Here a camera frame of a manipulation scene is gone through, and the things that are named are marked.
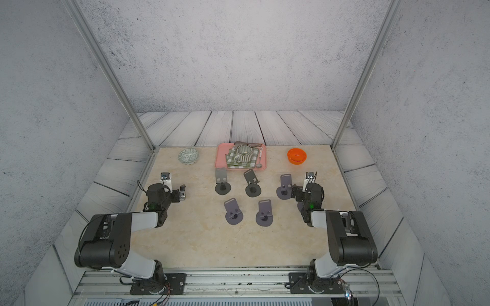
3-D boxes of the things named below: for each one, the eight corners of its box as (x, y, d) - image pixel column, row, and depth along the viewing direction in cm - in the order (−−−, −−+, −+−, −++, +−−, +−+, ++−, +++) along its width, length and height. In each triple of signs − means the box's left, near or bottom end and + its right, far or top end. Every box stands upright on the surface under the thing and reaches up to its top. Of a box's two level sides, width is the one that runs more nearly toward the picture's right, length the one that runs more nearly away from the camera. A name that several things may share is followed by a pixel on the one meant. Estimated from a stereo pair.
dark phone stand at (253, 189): (246, 198, 100) (246, 186, 92) (243, 182, 107) (242, 170, 98) (259, 195, 101) (260, 184, 93) (255, 180, 108) (255, 168, 99)
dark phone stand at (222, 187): (214, 195, 102) (212, 187, 96) (217, 176, 110) (215, 167, 104) (230, 195, 101) (229, 187, 96) (232, 176, 110) (231, 167, 104)
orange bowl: (288, 164, 114) (289, 159, 110) (286, 153, 120) (287, 148, 116) (306, 164, 114) (307, 159, 110) (303, 153, 120) (304, 148, 116)
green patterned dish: (178, 164, 115) (176, 160, 111) (182, 152, 121) (180, 148, 118) (196, 164, 114) (195, 160, 111) (199, 152, 121) (198, 148, 118)
